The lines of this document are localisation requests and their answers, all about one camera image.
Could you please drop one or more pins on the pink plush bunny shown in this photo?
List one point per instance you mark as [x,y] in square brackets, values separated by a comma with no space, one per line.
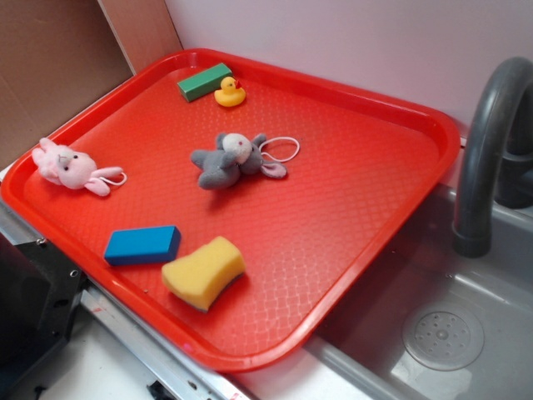
[63,166]

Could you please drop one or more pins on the red plastic tray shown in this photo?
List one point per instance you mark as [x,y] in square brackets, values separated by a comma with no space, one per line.
[365,164]

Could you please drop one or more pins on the grey plush elephant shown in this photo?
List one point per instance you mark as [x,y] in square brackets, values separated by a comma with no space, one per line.
[234,156]

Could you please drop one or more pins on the yellow kitchen sponge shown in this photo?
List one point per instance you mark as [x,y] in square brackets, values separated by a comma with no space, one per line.
[200,277]

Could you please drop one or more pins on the yellow rubber duck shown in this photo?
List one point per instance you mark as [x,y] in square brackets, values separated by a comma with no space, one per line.
[231,93]

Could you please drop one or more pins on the blue rectangular block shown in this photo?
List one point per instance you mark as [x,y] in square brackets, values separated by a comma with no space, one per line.
[143,245]

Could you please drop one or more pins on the green rectangular block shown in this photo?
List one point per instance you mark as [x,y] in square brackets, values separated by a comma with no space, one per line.
[204,82]

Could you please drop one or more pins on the grey toy sink basin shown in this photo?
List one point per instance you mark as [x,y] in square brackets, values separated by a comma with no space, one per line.
[423,322]

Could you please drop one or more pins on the grey toy faucet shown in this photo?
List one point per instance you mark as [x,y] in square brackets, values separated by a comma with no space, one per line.
[497,162]

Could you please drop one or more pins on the brown cardboard panel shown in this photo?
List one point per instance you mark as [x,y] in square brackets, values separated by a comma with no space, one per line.
[58,57]

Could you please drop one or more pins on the silver metal rail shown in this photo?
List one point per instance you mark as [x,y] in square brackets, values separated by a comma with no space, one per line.
[113,355]

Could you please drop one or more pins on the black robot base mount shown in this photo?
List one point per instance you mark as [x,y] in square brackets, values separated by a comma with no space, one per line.
[40,290]

